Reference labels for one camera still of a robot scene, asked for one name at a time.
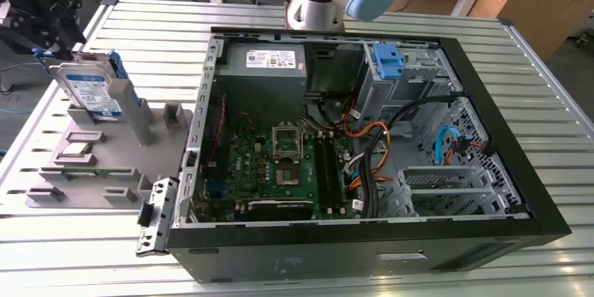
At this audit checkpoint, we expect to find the hard disk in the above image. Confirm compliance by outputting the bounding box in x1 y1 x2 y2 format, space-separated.
30 46 140 125

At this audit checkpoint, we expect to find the blue data wire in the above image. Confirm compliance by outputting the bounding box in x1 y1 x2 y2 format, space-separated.
435 125 469 166

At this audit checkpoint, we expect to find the orange black power wire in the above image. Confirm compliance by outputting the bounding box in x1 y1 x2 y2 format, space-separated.
444 138 493 166

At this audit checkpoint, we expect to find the metal disk bay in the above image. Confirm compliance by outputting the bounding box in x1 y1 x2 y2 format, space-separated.
396 164 525 218

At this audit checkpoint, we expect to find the silver CPU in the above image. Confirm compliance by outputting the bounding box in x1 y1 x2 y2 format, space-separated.
61 142 93 157

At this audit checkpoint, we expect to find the green RAM stick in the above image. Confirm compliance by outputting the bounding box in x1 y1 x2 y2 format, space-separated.
58 168 117 177

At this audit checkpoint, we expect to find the grey parts rack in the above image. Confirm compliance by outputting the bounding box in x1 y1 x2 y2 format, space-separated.
25 79 194 210

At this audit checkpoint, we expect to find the grey power supply unit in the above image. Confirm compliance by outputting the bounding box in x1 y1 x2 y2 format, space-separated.
216 42 308 127

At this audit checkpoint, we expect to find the green motherboard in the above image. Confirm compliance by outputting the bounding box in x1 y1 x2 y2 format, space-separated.
196 121 367 223

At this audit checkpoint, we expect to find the metal socket cover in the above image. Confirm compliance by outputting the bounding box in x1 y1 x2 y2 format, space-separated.
269 122 305 163

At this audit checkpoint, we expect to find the CPU socket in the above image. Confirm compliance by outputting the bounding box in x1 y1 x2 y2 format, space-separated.
273 166 301 186

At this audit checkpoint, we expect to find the black graphics card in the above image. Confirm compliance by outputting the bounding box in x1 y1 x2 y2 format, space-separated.
233 199 315 222

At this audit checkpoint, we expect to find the blue plastic drive latch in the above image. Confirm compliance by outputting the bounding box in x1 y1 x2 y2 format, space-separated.
369 42 403 81

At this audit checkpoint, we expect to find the black RAM slot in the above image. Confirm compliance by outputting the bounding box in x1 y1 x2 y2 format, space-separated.
313 131 331 213
327 131 347 214

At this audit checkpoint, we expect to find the metal drive cage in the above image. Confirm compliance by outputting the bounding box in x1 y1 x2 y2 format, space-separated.
356 42 461 124

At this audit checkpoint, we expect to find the black open PC case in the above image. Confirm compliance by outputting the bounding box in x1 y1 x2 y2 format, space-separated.
134 25 571 284

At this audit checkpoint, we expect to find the blue floor cable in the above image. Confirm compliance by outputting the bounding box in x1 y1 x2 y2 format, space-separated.
0 62 38 116

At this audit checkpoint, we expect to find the thin red wire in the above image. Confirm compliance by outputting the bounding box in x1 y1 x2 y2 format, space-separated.
205 93 228 169

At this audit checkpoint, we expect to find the metal card retention bracket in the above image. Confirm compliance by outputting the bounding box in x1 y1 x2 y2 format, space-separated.
134 177 180 256

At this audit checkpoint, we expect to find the orange wire bundle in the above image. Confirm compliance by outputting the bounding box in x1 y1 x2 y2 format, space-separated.
340 100 395 193

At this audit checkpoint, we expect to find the thick black cable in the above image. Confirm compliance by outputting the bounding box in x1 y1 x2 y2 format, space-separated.
360 91 464 220

